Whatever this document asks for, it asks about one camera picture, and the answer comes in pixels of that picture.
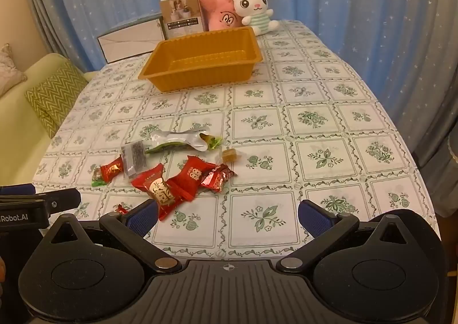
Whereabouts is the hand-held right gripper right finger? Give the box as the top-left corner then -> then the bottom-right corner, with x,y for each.
277,200 -> 416,273

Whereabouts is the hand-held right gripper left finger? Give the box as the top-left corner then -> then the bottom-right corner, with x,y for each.
44,199 -> 183,275

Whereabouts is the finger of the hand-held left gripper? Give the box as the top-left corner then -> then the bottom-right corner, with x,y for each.
0,188 -> 81,212
0,183 -> 36,199

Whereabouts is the large red gold-centre snack packet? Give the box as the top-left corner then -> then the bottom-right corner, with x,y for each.
131,163 -> 177,222

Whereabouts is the red gold-print candy packet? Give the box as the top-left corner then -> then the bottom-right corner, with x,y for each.
91,155 -> 125,188

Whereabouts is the grey clear snack packet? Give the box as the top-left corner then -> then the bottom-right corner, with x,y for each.
121,141 -> 149,179

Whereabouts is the plain red snack packet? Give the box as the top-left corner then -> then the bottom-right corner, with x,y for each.
167,155 -> 218,202

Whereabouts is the shiny red foil candy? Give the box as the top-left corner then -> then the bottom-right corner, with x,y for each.
200,163 -> 238,193

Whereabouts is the silver and green snack packet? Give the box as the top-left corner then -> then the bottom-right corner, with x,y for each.
145,128 -> 223,155

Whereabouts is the amber candy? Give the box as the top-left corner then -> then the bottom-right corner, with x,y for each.
219,147 -> 244,164

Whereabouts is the orange plastic tray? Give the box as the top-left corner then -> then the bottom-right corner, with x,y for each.
138,27 -> 264,93

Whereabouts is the pale yellow sofa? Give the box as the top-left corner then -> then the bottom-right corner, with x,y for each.
0,52 -> 97,189

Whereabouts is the green zigzag cushion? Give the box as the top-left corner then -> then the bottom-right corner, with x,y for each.
24,61 -> 88,139

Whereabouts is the green floral tablecloth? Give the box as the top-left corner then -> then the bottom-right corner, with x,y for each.
34,20 -> 442,260

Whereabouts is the beige cushion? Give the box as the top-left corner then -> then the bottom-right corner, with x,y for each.
0,43 -> 27,98

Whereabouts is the grey lace-trim curtain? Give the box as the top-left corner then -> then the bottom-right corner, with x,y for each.
411,120 -> 458,174

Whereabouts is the large white cardboard box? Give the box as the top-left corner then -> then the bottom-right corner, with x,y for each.
96,13 -> 167,64

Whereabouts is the small beige product box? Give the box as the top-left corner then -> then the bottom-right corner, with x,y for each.
159,0 -> 205,40

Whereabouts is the pink plush toy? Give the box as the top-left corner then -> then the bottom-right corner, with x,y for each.
198,0 -> 247,32

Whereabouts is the white bunny plush toy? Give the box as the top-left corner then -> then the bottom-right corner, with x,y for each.
226,0 -> 280,36

